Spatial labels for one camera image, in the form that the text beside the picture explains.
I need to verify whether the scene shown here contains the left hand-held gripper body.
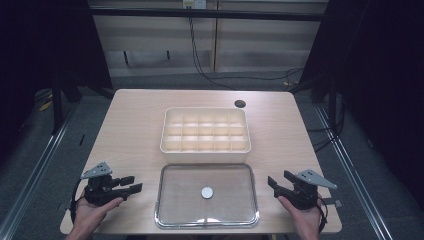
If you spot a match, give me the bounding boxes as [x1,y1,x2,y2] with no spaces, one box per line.
[80,161,126,207]

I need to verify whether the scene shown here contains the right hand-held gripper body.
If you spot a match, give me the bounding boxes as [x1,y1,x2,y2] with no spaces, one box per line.
[289,168,344,211]

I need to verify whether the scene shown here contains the clear lid with white knob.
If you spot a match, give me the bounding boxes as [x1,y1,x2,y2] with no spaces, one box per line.
[154,162,261,230]

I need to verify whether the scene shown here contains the white divided storage box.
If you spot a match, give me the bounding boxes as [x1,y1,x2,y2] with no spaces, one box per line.
[159,106,252,165]

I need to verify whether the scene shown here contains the person's left hand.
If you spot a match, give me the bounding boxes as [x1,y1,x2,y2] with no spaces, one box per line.
[75,196,125,235]

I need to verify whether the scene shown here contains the person's right hand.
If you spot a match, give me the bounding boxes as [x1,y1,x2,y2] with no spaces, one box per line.
[276,195,323,235]

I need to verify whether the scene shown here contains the black metal stand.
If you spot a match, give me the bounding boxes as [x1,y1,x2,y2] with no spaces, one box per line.
[50,74,65,136]

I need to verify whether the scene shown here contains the black curtain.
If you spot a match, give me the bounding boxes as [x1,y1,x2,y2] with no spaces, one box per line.
[0,0,114,168]
[299,0,424,211]

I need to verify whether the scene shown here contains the black horizontal metal bar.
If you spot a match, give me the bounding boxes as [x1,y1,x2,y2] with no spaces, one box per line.
[89,7,325,22]

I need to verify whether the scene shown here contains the white power strip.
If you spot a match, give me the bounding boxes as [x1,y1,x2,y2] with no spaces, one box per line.
[181,0,208,10]

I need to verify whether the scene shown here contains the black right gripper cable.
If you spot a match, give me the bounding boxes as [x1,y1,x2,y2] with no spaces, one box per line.
[317,196,329,234]

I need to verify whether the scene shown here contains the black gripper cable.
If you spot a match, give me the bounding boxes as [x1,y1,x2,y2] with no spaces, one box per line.
[317,196,329,234]
[69,178,88,225]

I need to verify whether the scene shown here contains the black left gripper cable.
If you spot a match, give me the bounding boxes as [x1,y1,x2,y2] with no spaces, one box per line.
[69,178,88,225]

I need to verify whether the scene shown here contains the black floor cables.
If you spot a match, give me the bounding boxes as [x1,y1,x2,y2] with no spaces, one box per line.
[305,106,346,154]

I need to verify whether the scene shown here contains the metal floor rail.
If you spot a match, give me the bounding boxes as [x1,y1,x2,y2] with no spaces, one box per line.
[314,103,393,240]
[0,108,78,240]

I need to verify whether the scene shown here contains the long black power cable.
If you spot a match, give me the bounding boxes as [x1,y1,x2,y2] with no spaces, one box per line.
[187,7,305,92]

